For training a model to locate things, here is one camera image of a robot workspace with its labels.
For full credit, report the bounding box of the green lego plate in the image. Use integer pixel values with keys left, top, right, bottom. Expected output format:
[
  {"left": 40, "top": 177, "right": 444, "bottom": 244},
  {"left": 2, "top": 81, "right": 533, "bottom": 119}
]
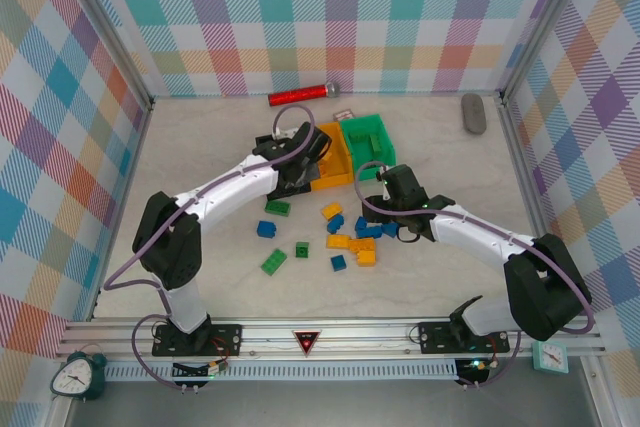
[{"left": 259, "top": 248, "right": 289, "bottom": 277}]

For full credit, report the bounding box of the black plastic bin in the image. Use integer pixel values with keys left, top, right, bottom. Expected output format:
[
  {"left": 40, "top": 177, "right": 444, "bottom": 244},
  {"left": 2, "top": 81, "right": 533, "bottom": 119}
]
[{"left": 254, "top": 132, "right": 315, "bottom": 202}]

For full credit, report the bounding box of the yellow plastic bin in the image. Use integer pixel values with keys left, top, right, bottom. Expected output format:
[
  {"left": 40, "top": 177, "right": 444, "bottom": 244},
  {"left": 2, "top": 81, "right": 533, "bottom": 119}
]
[{"left": 309, "top": 120, "right": 355, "bottom": 192}]

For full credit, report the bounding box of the red glitter toy microphone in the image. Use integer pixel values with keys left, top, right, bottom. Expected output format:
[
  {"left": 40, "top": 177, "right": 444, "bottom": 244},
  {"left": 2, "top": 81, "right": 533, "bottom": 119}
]
[{"left": 268, "top": 81, "right": 341, "bottom": 108}]

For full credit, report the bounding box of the green plastic bin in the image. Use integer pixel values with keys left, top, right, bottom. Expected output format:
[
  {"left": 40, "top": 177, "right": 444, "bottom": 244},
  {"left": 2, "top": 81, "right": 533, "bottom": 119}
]
[{"left": 339, "top": 113, "right": 397, "bottom": 183}]

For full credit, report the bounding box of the gray oval case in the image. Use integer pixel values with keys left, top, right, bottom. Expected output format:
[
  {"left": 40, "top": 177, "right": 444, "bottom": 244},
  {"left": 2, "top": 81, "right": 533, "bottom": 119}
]
[{"left": 460, "top": 92, "right": 489, "bottom": 136}]

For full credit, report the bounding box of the small circuit board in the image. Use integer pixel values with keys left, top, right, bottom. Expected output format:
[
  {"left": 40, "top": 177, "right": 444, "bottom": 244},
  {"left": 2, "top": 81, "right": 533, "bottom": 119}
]
[
  {"left": 453, "top": 356, "right": 494, "bottom": 383},
  {"left": 171, "top": 359, "right": 231, "bottom": 379}
]

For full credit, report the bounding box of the red triangle emblem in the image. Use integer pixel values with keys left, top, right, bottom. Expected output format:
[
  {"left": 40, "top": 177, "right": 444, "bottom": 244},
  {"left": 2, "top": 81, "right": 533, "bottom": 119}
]
[{"left": 291, "top": 329, "right": 322, "bottom": 358}]

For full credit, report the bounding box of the mint square clock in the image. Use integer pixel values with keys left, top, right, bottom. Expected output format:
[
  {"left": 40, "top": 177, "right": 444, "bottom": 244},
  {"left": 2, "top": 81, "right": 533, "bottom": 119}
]
[{"left": 531, "top": 340, "right": 570, "bottom": 375}]

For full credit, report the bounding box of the dark green alarm clock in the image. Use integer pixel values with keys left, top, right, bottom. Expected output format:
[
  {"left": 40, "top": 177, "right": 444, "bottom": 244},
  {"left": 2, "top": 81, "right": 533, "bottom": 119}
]
[{"left": 48, "top": 344, "right": 109, "bottom": 402}]

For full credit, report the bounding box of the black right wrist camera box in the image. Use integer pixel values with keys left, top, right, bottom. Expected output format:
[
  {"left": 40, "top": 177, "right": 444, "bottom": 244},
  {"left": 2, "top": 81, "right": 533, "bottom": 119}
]
[{"left": 380, "top": 164, "right": 429, "bottom": 201}]

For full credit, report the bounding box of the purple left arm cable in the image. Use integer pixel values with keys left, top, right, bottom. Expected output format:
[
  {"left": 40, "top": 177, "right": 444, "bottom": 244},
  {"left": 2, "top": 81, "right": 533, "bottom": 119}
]
[{"left": 102, "top": 104, "right": 317, "bottom": 391}]

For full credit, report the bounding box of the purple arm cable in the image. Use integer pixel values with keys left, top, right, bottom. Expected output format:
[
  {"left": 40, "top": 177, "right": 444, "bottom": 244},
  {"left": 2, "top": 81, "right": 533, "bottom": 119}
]
[
  {"left": 102, "top": 104, "right": 317, "bottom": 391},
  {"left": 353, "top": 160, "right": 596, "bottom": 391}
]

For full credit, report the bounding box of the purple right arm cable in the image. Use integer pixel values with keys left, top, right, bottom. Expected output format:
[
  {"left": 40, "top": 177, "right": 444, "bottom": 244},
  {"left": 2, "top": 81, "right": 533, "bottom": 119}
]
[{"left": 353, "top": 160, "right": 596, "bottom": 391}]

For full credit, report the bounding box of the aluminium frame side rail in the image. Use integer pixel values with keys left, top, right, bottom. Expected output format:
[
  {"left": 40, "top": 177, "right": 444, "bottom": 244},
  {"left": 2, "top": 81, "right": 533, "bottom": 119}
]
[{"left": 494, "top": 91, "right": 571, "bottom": 318}]

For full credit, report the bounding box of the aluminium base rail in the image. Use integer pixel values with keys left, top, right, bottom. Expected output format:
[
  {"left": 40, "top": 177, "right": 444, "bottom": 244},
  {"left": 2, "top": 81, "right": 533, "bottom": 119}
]
[{"left": 59, "top": 319, "right": 604, "bottom": 361}]

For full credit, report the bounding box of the white slotted cable duct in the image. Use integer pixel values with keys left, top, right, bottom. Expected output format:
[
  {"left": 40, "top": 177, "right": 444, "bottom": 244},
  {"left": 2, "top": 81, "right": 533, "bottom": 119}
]
[{"left": 102, "top": 359, "right": 464, "bottom": 382}]

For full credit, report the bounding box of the aluminium frame post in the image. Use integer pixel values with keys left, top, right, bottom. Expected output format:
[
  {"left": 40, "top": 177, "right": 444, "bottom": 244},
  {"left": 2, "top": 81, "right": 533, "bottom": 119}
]
[
  {"left": 58, "top": 0, "right": 155, "bottom": 111},
  {"left": 497, "top": 0, "right": 596, "bottom": 107}
]

